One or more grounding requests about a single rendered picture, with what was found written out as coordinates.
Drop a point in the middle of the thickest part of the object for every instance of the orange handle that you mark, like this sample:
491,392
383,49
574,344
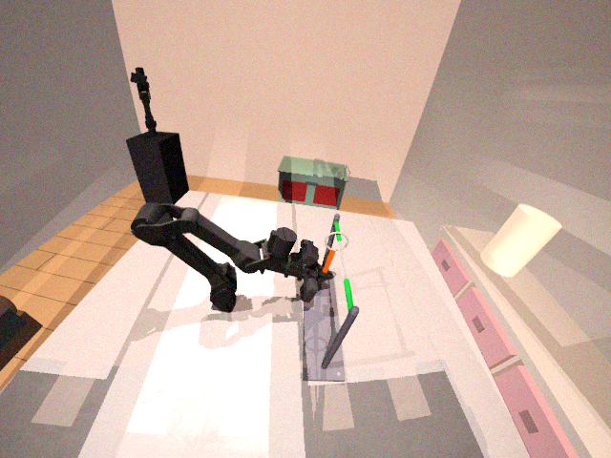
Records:
332,251

